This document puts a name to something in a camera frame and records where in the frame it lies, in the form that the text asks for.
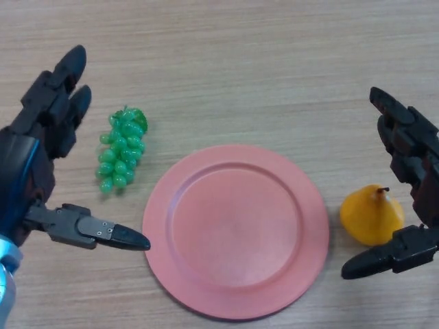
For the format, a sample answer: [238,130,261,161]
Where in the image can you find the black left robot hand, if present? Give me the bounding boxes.
[0,44,152,253]

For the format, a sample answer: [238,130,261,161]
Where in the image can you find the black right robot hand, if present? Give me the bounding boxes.
[341,86,439,281]

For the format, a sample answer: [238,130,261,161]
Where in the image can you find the yellow pear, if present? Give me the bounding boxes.
[339,184,405,247]

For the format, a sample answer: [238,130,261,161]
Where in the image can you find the pink round plate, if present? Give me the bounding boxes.
[142,143,331,321]

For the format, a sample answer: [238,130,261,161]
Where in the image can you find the green grape bunch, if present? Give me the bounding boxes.
[95,104,150,195]

